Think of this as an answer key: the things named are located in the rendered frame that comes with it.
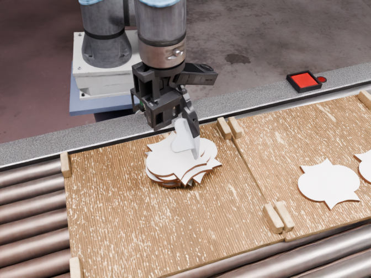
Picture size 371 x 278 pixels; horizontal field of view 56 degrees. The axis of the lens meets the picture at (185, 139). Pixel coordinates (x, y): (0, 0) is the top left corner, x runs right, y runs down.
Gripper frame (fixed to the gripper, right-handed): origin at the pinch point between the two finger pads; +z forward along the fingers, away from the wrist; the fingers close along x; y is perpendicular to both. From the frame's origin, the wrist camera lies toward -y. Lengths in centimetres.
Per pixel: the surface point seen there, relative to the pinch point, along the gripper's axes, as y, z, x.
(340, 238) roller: -16.3, 13.2, 33.4
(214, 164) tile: -5.7, 7.5, 6.3
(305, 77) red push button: -53, 12, -5
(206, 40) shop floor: -147, 105, -153
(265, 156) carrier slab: -19.2, 11.4, 9.7
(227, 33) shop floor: -169, 105, -151
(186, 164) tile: 0.1, 5.6, 3.6
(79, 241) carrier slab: 25.7, 11.4, 2.1
